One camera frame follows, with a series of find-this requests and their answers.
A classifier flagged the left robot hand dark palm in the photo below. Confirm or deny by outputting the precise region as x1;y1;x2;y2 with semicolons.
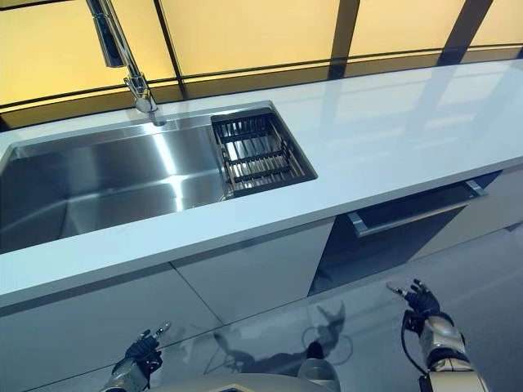
124;321;173;363

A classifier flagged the right robot hand dark palm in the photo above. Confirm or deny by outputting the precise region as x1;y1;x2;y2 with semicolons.
386;278;444;318

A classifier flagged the wide white cabinet door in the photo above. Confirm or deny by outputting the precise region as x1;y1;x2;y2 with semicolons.
0;261;224;392

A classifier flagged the robot torso white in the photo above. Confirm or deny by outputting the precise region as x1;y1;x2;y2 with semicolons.
153;361;340;392

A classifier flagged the grey cabinet door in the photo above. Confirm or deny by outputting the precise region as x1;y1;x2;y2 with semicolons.
410;167;523;262

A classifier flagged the narrow white cabinet door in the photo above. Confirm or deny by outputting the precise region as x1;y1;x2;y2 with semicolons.
169;216;336;323

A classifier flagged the stainless steel sink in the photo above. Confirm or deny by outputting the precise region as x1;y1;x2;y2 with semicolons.
0;100;319;255

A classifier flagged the black sink dish rack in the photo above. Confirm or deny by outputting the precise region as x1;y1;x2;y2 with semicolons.
210;113;315;199

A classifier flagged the chrome pull-down faucet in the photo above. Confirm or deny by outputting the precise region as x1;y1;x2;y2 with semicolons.
85;0;168;127

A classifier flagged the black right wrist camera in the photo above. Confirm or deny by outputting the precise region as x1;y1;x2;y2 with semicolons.
402;310;424;336

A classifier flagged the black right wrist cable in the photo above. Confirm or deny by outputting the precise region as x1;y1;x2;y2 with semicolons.
400;316;430;375

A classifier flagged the dark window frame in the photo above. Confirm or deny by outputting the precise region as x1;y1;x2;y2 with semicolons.
0;0;523;131

